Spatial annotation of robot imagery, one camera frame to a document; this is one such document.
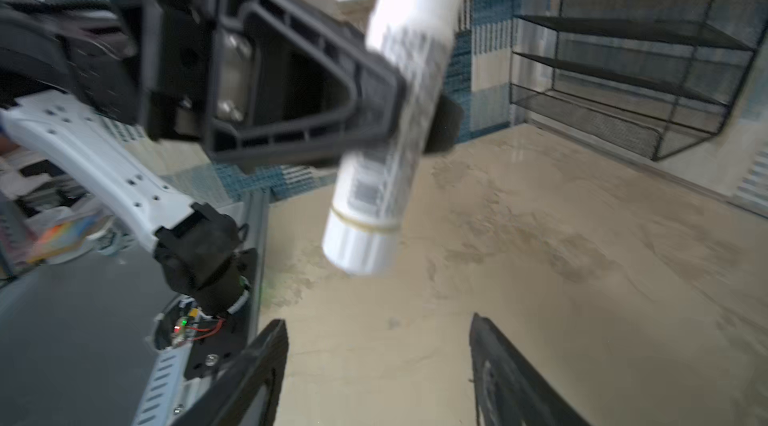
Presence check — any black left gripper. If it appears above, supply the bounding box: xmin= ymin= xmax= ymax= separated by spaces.
xmin=77 ymin=0 xmax=409 ymax=169

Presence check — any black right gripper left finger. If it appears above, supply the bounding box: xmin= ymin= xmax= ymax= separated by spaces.
xmin=174 ymin=319 xmax=289 ymax=426

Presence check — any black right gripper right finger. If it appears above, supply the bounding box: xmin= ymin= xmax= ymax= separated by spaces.
xmin=469 ymin=314 xmax=589 ymax=426

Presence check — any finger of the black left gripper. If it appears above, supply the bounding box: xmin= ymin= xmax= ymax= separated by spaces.
xmin=423 ymin=93 xmax=464 ymax=155

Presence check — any white glue stick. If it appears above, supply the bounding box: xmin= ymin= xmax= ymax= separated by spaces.
xmin=321 ymin=0 xmax=473 ymax=277

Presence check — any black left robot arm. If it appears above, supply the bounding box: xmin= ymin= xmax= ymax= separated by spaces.
xmin=1 ymin=0 xmax=462 ymax=317

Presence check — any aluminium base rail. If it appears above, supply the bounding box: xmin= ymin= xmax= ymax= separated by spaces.
xmin=132 ymin=191 xmax=269 ymax=425

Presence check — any black wire shelf rack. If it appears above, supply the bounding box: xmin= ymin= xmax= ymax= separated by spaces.
xmin=510 ymin=0 xmax=767 ymax=162

